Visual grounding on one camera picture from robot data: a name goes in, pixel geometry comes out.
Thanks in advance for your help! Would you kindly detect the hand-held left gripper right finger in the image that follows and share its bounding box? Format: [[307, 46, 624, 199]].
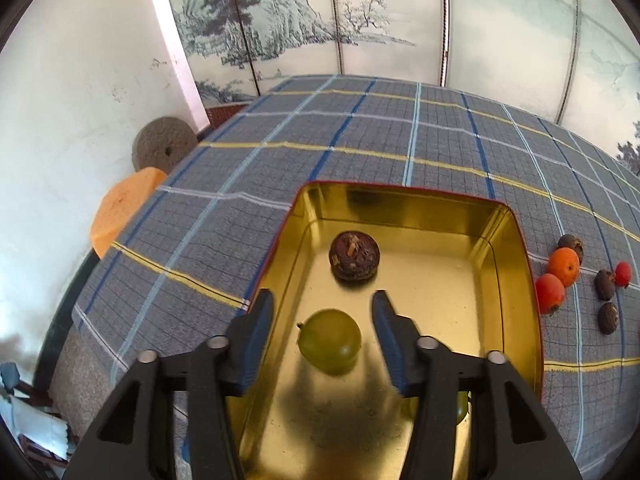
[[371, 290, 583, 480]]

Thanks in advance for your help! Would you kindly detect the orange plastic stool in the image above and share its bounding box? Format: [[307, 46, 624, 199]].
[[90, 168, 168, 260]]

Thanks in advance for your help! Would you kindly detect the white cloth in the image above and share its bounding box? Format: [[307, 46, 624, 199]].
[[0, 395, 71, 461]]

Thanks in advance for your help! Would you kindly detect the painted landscape folding screen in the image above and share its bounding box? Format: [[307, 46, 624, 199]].
[[160, 0, 640, 176]]

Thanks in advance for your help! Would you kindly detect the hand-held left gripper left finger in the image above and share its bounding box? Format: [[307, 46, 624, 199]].
[[62, 288, 276, 480]]

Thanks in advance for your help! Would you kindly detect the grey round millstone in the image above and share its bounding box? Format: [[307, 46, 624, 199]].
[[131, 116, 198, 171]]

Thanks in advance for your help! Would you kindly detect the red round fruit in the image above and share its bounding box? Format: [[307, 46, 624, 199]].
[[535, 273, 567, 316]]

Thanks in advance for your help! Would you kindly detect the dark brown round fruit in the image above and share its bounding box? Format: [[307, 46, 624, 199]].
[[598, 302, 620, 335], [594, 270, 617, 302], [557, 233, 585, 261], [328, 231, 382, 281]]

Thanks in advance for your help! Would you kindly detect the green round fruit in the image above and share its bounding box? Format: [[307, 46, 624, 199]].
[[406, 391, 471, 427], [296, 308, 362, 376]]

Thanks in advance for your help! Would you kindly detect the orange tangerine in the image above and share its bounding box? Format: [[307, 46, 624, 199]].
[[546, 247, 581, 287]]

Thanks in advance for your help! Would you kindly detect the blue plaid tablecloth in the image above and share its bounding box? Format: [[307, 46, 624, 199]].
[[72, 74, 640, 480]]

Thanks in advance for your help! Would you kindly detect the gold metal tin box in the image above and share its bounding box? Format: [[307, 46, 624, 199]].
[[239, 180, 545, 480]]

